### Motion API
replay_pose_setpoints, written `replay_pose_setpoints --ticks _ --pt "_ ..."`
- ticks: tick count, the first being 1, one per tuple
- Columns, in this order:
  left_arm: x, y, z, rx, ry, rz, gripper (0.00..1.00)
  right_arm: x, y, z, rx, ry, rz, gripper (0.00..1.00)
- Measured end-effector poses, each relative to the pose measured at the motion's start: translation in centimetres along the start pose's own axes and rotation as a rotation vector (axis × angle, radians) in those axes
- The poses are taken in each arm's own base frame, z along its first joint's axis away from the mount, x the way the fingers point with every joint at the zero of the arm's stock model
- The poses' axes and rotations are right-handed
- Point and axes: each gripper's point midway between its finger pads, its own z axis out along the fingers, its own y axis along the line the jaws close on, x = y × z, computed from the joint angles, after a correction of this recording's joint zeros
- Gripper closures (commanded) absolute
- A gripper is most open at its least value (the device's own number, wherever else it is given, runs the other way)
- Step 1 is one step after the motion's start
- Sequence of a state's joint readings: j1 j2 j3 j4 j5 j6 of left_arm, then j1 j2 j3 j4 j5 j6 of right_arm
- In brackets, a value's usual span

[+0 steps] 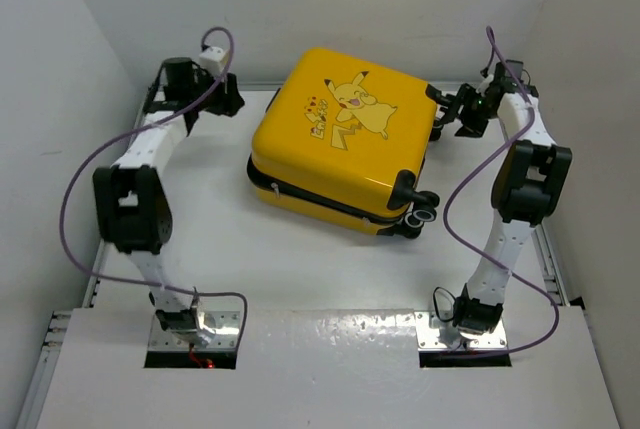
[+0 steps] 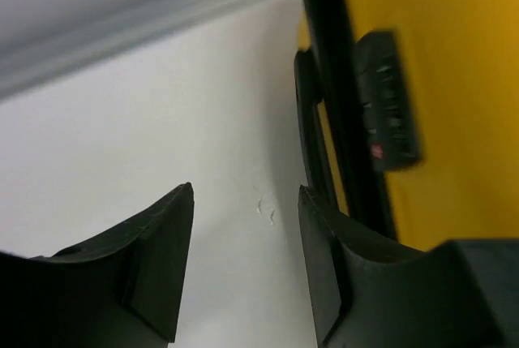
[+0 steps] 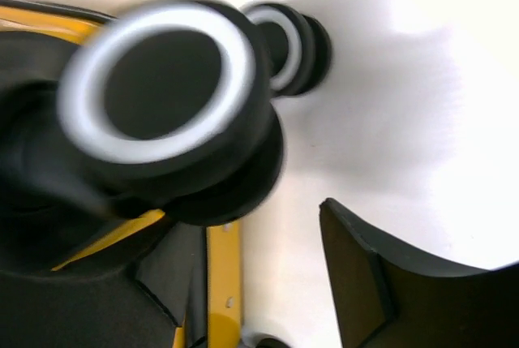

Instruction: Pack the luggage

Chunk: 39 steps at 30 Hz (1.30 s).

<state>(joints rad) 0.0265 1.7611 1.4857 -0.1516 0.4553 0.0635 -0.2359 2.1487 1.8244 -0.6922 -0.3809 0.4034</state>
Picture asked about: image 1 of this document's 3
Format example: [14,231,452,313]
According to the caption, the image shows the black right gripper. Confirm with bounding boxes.
[438,84,495,139]

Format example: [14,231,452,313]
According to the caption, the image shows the yellow suitcase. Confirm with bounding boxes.
[246,47,440,239]

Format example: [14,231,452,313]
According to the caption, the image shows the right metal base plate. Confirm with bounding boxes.
[414,311,508,353]

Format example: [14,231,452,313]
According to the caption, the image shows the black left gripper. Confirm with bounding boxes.
[188,65,245,117]

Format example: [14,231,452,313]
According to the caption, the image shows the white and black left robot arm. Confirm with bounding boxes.
[92,45,244,347]

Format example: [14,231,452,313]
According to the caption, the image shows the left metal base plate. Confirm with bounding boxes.
[147,311,241,352]

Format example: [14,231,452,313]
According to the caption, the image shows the white front platform board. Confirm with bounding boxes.
[39,308,618,428]

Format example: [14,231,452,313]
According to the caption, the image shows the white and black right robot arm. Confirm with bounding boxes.
[426,60,573,335]

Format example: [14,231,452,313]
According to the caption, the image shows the metal base plate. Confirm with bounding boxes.
[414,311,508,353]
[147,311,241,352]

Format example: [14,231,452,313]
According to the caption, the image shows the aluminium frame rail left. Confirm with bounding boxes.
[1,76,140,428]

